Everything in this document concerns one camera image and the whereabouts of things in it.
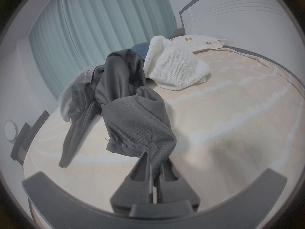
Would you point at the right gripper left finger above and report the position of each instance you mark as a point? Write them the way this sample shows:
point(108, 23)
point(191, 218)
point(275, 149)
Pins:
point(135, 187)

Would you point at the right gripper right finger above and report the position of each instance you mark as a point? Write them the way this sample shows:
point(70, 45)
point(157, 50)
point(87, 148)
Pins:
point(176, 189)

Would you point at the black T-shirt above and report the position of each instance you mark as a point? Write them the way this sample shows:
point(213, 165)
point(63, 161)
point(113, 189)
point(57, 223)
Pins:
point(138, 127)

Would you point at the bed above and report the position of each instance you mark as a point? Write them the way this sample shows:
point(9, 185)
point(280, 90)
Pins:
point(226, 118)

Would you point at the pile of clothes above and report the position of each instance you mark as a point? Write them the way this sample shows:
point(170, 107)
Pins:
point(176, 65)

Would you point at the round white mirror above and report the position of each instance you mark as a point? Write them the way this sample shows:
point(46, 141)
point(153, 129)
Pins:
point(10, 130)

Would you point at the white printed pillow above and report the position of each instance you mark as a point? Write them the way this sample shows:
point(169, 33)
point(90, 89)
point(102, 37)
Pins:
point(197, 42)

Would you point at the blue-green curtain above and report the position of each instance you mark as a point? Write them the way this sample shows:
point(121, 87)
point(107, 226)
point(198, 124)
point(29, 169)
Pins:
point(114, 20)
point(52, 51)

